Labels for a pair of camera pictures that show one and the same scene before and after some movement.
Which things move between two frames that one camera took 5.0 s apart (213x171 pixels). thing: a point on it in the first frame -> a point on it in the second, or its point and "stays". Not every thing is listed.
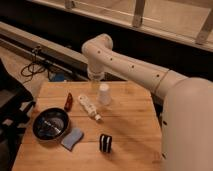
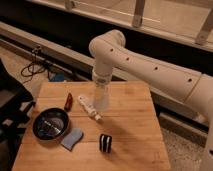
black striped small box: x=105 y=143 stays
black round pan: x=50 y=124 stays
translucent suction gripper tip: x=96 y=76 -> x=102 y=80
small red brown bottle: x=69 y=102 stays
